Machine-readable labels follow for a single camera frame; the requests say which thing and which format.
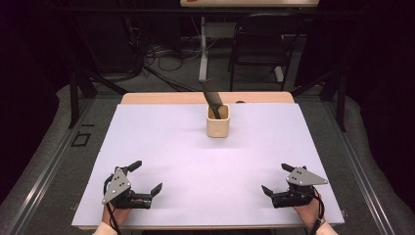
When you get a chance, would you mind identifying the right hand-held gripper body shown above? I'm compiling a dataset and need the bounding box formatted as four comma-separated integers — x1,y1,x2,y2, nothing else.
271,164,330,210

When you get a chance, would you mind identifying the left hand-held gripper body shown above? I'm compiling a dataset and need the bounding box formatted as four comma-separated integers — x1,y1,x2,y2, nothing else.
101,165,154,211

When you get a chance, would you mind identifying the beige square cup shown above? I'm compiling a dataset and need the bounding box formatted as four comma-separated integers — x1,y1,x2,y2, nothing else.
206,103,231,139

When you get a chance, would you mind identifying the black comb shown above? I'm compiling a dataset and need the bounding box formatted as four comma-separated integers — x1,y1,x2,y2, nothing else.
201,77,226,120

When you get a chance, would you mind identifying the person's left hand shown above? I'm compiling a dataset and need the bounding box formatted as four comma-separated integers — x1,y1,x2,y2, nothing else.
101,203,134,228

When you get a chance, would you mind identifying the person's right hand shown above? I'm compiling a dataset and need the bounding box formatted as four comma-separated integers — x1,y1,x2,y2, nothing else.
293,193,325,230

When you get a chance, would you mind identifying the white table mat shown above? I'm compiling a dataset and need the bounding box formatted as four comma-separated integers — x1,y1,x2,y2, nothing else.
70,103,346,228

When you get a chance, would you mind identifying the wooden table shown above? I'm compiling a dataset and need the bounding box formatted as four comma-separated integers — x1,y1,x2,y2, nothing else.
70,91,346,231

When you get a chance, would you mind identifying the black metal stand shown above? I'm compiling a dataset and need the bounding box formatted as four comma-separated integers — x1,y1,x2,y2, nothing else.
289,67,348,133
65,65,131,130

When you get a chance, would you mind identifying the black folding chair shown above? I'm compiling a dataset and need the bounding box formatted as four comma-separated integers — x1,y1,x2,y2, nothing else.
227,13,306,93

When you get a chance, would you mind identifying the white-legged wooden desk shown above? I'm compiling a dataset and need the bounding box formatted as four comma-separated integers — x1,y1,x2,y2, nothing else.
179,0,321,83

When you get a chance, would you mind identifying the black horizontal metal bar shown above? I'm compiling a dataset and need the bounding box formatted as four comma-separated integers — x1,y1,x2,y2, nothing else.
45,7,363,17

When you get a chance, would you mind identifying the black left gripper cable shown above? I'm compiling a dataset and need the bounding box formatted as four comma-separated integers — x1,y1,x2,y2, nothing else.
102,174,122,235

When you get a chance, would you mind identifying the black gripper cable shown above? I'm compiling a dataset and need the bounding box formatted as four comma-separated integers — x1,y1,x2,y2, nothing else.
102,174,122,235
302,187,326,235

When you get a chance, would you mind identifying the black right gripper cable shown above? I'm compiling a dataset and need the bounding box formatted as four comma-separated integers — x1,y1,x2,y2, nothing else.
302,187,326,235

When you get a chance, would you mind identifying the grey metal floor rail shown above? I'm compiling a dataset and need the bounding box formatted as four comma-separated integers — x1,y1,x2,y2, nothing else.
9,97,96,235
321,97,397,235

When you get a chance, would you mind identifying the bundle of floor cables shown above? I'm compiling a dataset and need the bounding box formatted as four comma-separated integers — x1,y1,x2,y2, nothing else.
128,16,205,93

